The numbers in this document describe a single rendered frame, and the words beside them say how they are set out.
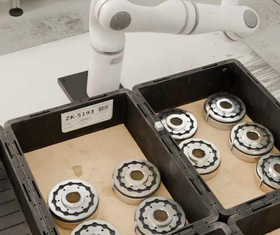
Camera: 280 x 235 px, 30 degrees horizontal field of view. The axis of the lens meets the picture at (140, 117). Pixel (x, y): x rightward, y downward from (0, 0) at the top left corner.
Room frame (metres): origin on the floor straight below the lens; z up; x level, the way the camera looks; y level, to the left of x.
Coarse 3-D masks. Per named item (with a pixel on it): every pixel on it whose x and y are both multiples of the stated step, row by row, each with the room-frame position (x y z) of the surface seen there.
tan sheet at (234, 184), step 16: (192, 112) 0.96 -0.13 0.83; (208, 128) 0.91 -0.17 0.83; (224, 144) 0.87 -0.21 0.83; (224, 160) 0.81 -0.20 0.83; (240, 160) 0.82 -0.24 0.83; (224, 176) 0.77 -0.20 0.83; (240, 176) 0.77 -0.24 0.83; (224, 192) 0.72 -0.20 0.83; (240, 192) 0.73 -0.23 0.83; (256, 192) 0.73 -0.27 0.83
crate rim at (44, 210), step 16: (96, 96) 0.88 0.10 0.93; (112, 96) 0.89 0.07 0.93; (128, 96) 0.89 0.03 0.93; (48, 112) 0.81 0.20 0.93; (144, 112) 0.84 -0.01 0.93; (176, 160) 0.71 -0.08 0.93; (32, 176) 0.63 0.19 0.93; (192, 176) 0.67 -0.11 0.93; (32, 192) 0.60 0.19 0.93; (48, 208) 0.56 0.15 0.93; (208, 208) 0.60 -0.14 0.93; (48, 224) 0.53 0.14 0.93; (192, 224) 0.56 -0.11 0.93; (208, 224) 0.56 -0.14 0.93
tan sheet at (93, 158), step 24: (72, 144) 0.82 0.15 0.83; (96, 144) 0.82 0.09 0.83; (120, 144) 0.83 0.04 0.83; (48, 168) 0.74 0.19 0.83; (72, 168) 0.75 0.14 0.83; (96, 168) 0.75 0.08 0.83; (48, 192) 0.67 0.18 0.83; (168, 192) 0.71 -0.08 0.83; (96, 216) 0.63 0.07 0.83; (120, 216) 0.63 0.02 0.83
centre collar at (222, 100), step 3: (219, 99) 0.98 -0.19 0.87; (222, 99) 0.98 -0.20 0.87; (225, 99) 0.98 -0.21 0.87; (228, 99) 0.98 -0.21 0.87; (219, 102) 0.97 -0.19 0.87; (222, 102) 0.98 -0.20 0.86; (225, 102) 0.98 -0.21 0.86; (228, 102) 0.98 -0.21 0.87; (231, 102) 0.97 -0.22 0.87; (216, 105) 0.96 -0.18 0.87; (219, 105) 0.96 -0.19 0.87; (231, 105) 0.96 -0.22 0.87; (234, 105) 0.96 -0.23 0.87; (219, 108) 0.95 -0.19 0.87; (222, 108) 0.95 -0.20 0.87; (231, 108) 0.95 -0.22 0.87; (234, 108) 0.95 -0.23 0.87; (222, 111) 0.94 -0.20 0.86; (225, 111) 0.94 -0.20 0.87; (228, 111) 0.94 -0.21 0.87; (231, 111) 0.94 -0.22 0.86
